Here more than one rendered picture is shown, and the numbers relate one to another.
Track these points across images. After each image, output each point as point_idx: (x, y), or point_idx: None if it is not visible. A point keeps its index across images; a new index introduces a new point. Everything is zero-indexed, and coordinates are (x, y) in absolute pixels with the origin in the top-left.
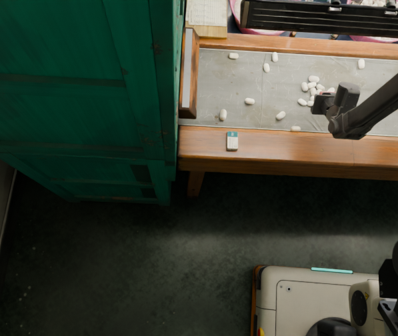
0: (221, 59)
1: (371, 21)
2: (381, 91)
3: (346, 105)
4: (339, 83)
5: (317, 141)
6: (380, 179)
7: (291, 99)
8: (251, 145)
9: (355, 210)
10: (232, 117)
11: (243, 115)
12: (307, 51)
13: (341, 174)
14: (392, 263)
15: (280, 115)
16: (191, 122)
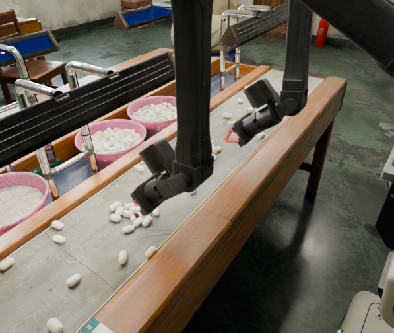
0: None
1: (105, 92)
2: (180, 81)
3: (166, 157)
4: (138, 152)
5: (181, 237)
6: (256, 224)
7: (115, 237)
8: (127, 314)
9: (266, 294)
10: (70, 317)
11: (81, 300)
12: (84, 195)
13: (231, 250)
14: (387, 216)
15: (121, 256)
16: None
